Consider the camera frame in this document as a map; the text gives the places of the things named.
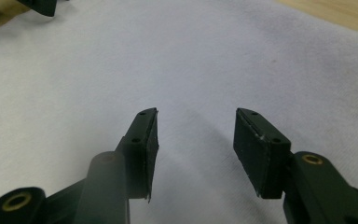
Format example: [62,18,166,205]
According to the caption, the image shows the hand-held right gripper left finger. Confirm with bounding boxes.
[115,107,160,203]

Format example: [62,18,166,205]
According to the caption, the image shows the white shirt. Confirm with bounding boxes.
[0,0,358,224]

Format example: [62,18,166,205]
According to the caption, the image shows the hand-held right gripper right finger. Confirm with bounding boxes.
[232,107,293,200]

